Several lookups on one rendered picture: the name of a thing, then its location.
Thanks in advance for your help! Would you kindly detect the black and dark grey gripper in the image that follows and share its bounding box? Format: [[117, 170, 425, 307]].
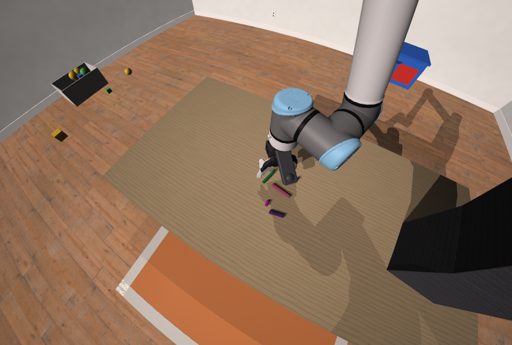
[[257, 140, 298, 178]]

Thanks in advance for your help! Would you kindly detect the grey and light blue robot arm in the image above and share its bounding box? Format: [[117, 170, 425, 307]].
[[268, 0, 419, 185]]

